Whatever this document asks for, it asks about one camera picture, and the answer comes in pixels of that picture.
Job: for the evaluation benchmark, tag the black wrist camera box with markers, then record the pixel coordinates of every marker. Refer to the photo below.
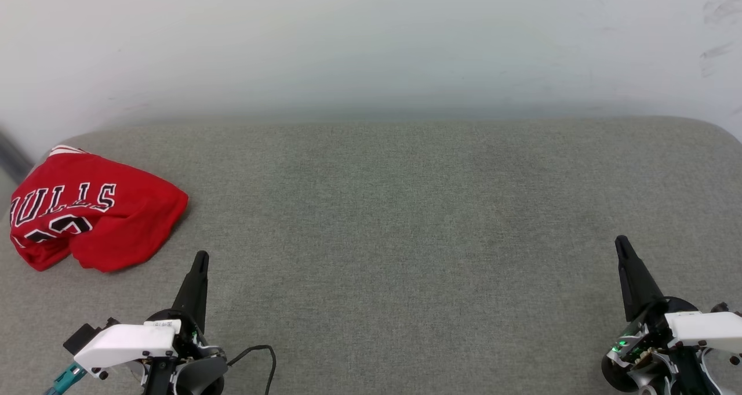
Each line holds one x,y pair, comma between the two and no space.
722,308
84,337

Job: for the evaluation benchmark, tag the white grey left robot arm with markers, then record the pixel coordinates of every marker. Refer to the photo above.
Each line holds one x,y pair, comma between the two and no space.
200,377

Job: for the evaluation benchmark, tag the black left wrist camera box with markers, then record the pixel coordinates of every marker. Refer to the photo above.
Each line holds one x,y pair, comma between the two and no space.
84,337

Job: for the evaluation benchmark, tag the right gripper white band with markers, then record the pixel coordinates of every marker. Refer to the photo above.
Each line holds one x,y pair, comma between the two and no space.
707,330

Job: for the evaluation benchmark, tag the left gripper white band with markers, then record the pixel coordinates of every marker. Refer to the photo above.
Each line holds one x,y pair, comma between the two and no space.
127,343

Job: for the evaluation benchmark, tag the red Bulls basketball jersey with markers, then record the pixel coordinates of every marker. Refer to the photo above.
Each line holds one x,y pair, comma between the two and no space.
127,227

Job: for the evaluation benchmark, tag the grey fabric sofa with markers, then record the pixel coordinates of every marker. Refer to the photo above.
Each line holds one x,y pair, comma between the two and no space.
406,238

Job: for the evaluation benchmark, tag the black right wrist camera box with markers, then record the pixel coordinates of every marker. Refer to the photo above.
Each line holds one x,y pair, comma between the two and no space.
722,308

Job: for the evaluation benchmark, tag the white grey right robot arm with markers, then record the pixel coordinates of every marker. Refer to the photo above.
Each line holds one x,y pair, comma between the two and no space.
643,380

